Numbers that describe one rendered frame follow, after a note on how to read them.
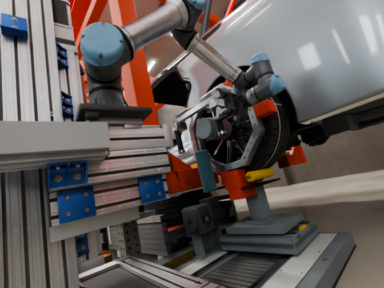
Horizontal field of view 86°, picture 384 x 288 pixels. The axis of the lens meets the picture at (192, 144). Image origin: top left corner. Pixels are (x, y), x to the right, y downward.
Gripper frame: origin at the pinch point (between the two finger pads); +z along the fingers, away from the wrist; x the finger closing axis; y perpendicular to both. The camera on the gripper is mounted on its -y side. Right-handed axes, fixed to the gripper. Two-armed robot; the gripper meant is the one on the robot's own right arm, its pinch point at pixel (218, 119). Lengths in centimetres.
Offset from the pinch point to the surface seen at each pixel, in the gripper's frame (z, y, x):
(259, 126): -10.1, -6.8, -21.1
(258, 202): 13, -49, -35
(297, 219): -3, -63, -45
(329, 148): 83, -11, -538
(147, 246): 96, -66, 1
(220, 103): -2.5, 8.3, -1.8
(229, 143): 19.3, -7.4, -31.0
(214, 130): 11.5, -1.3, -9.1
